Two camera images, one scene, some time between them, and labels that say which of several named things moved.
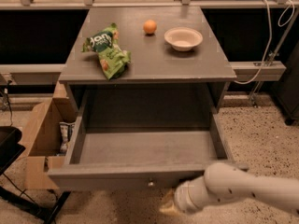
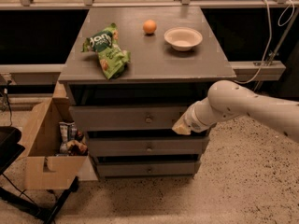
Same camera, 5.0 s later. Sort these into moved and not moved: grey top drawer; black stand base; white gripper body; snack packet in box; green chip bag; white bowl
Moved: white gripper body; grey top drawer
Not moved: black stand base; snack packet in box; white bowl; green chip bag
